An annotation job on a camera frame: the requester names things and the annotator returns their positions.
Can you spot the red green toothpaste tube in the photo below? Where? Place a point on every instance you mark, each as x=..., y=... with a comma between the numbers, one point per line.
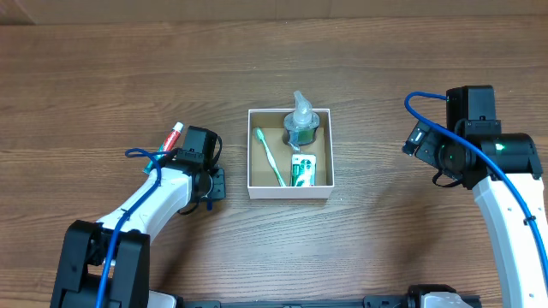
x=170, y=140

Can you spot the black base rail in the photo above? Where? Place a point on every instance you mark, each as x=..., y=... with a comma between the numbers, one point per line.
x=370, y=301

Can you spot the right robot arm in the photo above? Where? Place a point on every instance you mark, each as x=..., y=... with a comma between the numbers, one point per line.
x=511, y=229

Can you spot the green white packet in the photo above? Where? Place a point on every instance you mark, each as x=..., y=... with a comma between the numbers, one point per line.
x=303, y=167

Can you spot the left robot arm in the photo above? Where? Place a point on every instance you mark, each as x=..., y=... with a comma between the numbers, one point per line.
x=107, y=263

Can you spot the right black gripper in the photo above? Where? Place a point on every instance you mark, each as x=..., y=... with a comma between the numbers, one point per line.
x=426, y=144

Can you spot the green white toothbrush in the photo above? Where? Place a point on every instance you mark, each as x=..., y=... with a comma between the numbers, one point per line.
x=260, y=136

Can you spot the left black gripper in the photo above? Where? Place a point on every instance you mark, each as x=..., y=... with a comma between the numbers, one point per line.
x=217, y=182

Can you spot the white cardboard box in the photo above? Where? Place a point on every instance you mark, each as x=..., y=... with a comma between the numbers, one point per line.
x=262, y=182

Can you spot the clear soap pump bottle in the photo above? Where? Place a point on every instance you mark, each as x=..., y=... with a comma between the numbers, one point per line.
x=301, y=124

